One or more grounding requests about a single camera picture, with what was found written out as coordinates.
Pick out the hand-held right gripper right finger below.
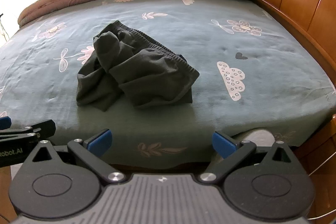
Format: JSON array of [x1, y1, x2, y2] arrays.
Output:
[[197, 131, 300, 185]]

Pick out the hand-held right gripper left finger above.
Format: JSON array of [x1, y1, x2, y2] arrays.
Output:
[[31, 129, 127, 186]]

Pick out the green floral bed sheet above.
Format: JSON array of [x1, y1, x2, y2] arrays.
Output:
[[0, 0, 336, 170]]

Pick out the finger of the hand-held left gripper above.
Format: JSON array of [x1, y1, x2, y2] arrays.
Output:
[[0, 119, 56, 146], [0, 116, 12, 131]]

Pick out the dark grey pants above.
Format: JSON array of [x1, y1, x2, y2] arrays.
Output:
[[76, 20, 200, 112]]

